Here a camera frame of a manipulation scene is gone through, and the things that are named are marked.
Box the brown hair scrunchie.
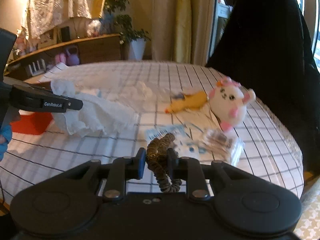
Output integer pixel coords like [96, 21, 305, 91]
[146, 133, 182, 193]

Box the clear plastic packet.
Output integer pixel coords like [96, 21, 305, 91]
[199, 129, 245, 166]

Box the blue gloved left hand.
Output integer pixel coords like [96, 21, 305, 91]
[0, 125, 12, 161]

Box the pink small bag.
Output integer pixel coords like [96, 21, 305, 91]
[55, 53, 67, 64]

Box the black and white grid tablecloth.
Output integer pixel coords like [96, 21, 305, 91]
[1, 61, 304, 204]

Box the purple kettlebell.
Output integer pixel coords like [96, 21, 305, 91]
[66, 46, 80, 66]

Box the framed photo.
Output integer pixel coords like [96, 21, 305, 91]
[37, 28, 58, 49]

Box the white bunny plush toy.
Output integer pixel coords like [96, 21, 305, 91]
[208, 77, 256, 132]

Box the wooden sideboard cabinet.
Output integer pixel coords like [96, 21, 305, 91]
[4, 34, 121, 80]

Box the hanging white patterned cloth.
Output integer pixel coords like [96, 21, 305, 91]
[21, 0, 105, 39]

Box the potted green plant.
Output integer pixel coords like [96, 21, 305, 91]
[104, 0, 151, 61]

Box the black draped chair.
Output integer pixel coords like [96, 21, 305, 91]
[207, 0, 319, 174]

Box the yellow beige curtain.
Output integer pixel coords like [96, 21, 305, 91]
[151, 0, 217, 66]

